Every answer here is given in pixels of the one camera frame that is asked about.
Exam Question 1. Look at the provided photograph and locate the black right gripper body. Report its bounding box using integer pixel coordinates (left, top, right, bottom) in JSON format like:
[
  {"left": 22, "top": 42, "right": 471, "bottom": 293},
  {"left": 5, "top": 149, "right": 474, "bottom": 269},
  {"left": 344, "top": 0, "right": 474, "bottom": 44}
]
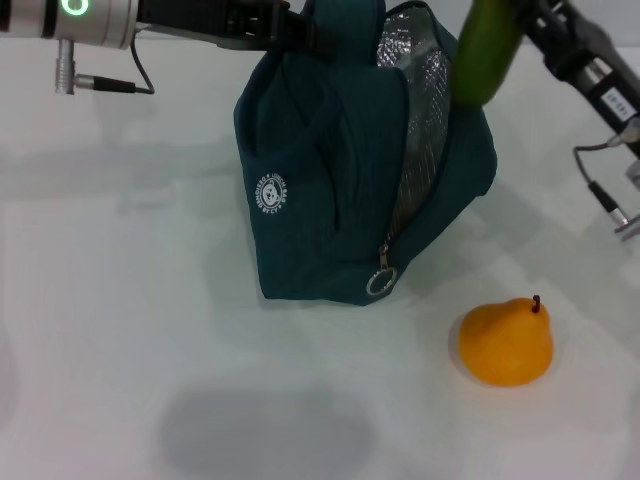
[{"left": 522, "top": 0, "right": 640, "bottom": 134}]

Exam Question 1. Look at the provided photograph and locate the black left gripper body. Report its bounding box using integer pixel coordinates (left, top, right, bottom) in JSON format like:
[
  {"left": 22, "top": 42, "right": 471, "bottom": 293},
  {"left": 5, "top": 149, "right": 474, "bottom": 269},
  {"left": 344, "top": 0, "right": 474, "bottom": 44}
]
[{"left": 134, "top": 0, "right": 291, "bottom": 51}]

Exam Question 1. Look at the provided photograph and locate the green cucumber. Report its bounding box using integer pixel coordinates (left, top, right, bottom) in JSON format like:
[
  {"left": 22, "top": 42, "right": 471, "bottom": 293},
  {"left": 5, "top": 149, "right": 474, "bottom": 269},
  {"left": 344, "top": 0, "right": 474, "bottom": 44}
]
[{"left": 452, "top": 0, "right": 524, "bottom": 109}]

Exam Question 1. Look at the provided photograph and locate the teal fabric lunch bag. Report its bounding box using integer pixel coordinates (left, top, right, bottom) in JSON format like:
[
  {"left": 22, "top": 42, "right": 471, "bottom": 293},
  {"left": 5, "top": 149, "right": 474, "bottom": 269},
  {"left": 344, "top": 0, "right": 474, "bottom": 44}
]
[{"left": 232, "top": 0, "right": 499, "bottom": 307}]

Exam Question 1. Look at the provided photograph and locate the orange yellow pear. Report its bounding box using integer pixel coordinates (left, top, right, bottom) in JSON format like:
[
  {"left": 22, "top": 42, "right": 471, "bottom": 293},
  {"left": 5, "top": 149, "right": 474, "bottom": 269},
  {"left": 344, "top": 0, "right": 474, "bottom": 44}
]
[{"left": 458, "top": 294, "right": 555, "bottom": 388}]

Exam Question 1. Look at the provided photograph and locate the left arm plug and cable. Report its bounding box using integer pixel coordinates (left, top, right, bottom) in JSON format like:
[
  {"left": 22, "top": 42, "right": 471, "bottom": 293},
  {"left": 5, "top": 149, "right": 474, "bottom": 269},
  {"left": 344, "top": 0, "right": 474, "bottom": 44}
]
[{"left": 53, "top": 29, "right": 156, "bottom": 97}]

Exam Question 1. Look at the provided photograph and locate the arm plug and cable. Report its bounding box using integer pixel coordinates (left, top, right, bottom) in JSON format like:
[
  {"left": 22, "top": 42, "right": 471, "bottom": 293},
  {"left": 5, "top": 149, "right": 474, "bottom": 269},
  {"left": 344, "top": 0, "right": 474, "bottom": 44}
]
[
  {"left": 53, "top": 29, "right": 156, "bottom": 97},
  {"left": 572, "top": 119, "right": 640, "bottom": 244}
]

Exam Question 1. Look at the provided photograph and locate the right arm plug and cable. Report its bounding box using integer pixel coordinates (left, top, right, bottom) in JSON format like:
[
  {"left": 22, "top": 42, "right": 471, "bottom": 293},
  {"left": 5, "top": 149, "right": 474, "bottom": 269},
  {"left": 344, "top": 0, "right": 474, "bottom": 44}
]
[{"left": 572, "top": 119, "right": 640, "bottom": 244}]

